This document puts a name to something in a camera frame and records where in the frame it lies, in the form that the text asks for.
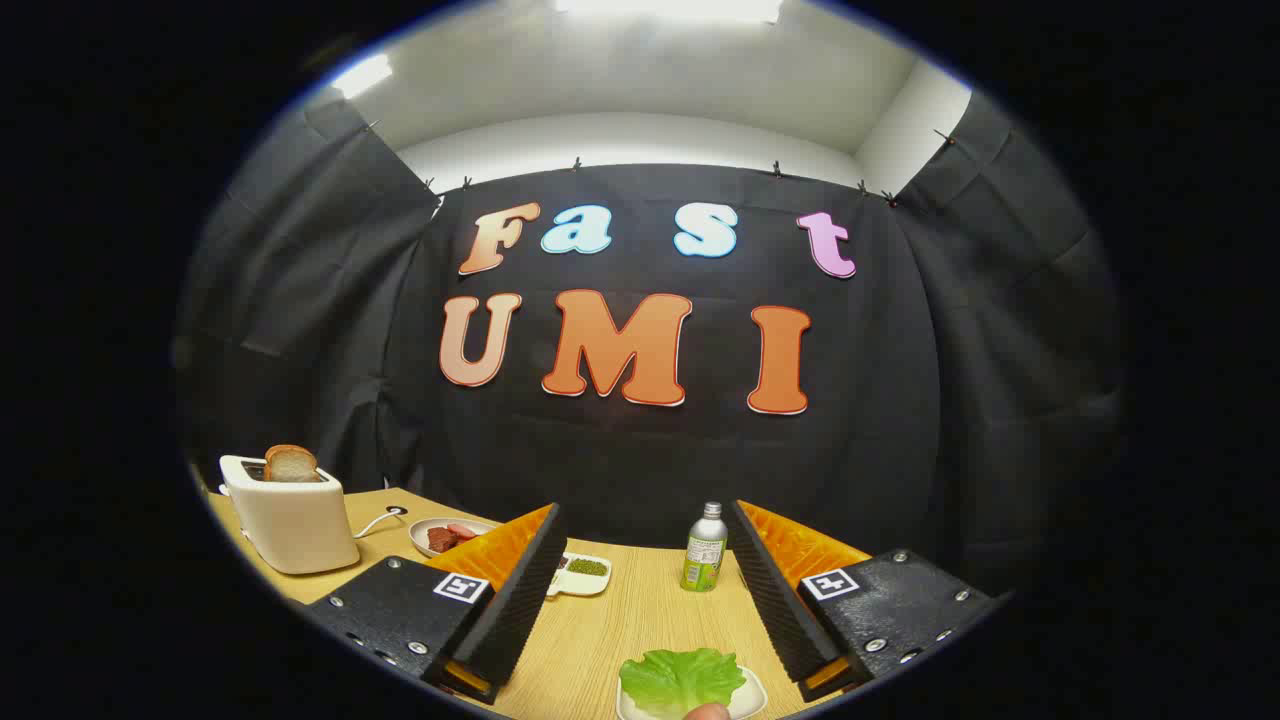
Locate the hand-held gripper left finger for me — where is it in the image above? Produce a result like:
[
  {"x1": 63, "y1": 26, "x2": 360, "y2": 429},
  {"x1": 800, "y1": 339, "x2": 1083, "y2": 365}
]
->
[{"x1": 303, "y1": 503, "x2": 569, "y2": 706}]

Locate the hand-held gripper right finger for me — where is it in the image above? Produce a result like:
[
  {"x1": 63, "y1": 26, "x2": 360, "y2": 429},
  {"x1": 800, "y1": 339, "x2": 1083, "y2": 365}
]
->
[{"x1": 725, "y1": 500, "x2": 1006, "y2": 703}]

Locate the green lettuce leaf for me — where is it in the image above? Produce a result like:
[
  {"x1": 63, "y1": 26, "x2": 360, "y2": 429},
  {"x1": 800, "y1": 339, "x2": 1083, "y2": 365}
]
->
[{"x1": 619, "y1": 648, "x2": 748, "y2": 720}]

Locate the toasted bread slice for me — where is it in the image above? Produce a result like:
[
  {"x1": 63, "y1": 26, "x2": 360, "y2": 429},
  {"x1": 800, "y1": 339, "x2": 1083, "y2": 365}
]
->
[{"x1": 264, "y1": 445, "x2": 321, "y2": 484}]

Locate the white divided bean dish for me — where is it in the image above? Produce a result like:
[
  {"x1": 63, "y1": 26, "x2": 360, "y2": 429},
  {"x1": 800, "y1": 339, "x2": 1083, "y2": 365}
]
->
[{"x1": 545, "y1": 552, "x2": 612, "y2": 598}]

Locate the green label metal bottle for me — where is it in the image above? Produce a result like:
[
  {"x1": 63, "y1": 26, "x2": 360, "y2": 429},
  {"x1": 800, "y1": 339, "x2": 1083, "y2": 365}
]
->
[{"x1": 682, "y1": 502, "x2": 728, "y2": 593}]

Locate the small white plate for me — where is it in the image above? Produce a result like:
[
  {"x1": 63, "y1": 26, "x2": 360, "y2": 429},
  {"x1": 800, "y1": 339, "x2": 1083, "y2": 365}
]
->
[{"x1": 615, "y1": 665, "x2": 769, "y2": 720}]

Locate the round white plate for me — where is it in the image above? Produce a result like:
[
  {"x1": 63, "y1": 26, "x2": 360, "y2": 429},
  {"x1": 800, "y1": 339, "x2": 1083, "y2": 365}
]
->
[{"x1": 409, "y1": 517, "x2": 501, "y2": 559}]

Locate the black backdrop cloth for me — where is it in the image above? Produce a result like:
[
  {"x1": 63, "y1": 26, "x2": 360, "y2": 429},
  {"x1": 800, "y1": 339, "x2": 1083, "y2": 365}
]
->
[{"x1": 175, "y1": 90, "x2": 1126, "y2": 601}]

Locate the white toaster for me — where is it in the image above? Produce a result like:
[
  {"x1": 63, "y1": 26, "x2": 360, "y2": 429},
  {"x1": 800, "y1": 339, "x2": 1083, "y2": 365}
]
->
[{"x1": 219, "y1": 455, "x2": 361, "y2": 575}]

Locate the ceiling light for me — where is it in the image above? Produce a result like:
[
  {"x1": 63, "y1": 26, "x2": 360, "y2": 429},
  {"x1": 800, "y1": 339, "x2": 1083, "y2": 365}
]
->
[
  {"x1": 555, "y1": 0, "x2": 786, "y2": 23},
  {"x1": 330, "y1": 53, "x2": 394, "y2": 99}
]

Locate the white toaster cable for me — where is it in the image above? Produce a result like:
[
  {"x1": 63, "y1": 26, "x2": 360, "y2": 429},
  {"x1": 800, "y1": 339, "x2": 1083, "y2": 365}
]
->
[{"x1": 352, "y1": 508, "x2": 408, "y2": 541}]

